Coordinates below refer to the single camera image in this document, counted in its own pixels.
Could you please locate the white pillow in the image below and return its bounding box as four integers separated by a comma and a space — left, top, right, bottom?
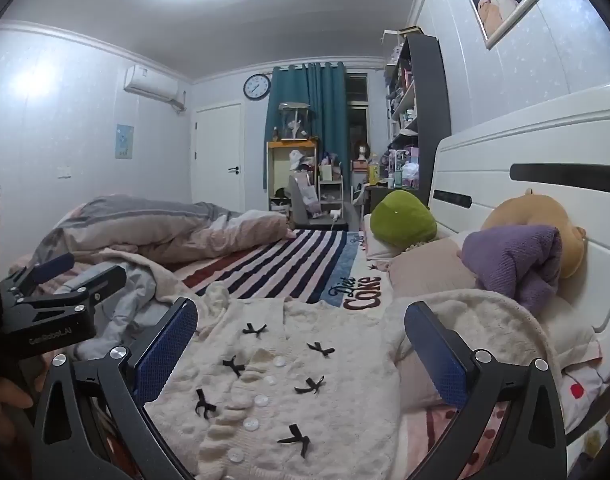
532, 292, 603, 373

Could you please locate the white knit cardigan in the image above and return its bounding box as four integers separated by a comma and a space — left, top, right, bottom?
145, 282, 568, 480

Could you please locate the brown plush toy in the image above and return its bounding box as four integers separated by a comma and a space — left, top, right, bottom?
480, 189, 587, 280

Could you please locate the dark tall bookshelf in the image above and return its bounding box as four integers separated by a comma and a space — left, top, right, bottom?
385, 27, 452, 206

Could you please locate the striped printed blanket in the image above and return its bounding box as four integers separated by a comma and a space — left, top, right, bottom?
172, 229, 393, 313

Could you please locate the person's left hand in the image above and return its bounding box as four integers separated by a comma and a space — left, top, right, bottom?
0, 374, 36, 448

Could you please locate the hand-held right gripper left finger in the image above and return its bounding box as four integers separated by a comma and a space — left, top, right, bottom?
32, 297, 200, 480

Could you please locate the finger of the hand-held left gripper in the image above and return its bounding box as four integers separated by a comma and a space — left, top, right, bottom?
0, 252, 76, 303
17, 265, 129, 313

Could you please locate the yellow wooden shelf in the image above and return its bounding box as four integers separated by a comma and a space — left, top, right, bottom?
266, 140, 318, 213

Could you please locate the pink dotted bedsheet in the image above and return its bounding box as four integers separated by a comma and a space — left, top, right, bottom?
395, 355, 610, 480

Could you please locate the light blue garment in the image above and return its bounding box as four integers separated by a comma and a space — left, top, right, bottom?
52, 260, 161, 361

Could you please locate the round wall clock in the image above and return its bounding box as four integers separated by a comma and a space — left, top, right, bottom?
243, 73, 271, 101

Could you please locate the white door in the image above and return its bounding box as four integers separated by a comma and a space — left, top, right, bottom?
192, 102, 246, 213

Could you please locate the white bed headboard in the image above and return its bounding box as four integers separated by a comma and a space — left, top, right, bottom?
427, 82, 610, 346

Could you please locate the green plush pillow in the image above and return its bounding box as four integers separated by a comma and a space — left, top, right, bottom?
370, 190, 438, 250

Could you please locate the grey pink duvet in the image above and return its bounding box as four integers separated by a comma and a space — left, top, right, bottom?
27, 194, 297, 267

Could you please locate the glass display case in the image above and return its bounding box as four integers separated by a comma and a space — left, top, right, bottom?
278, 102, 313, 142

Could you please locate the teal curtain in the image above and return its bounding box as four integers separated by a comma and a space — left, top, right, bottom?
263, 61, 350, 191

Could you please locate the purple knit sweater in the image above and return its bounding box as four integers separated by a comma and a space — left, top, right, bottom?
461, 225, 565, 313

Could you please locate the cluttered dark desk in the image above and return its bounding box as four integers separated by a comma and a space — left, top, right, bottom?
350, 150, 426, 231

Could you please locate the white air conditioner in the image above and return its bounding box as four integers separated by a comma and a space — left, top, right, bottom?
123, 64, 187, 111

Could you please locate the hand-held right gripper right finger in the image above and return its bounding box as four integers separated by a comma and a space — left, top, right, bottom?
404, 301, 569, 480

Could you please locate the small blue wall poster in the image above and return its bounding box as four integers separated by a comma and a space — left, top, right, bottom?
116, 124, 134, 160

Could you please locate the beige pillow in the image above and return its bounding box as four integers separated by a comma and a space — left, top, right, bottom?
387, 240, 478, 311

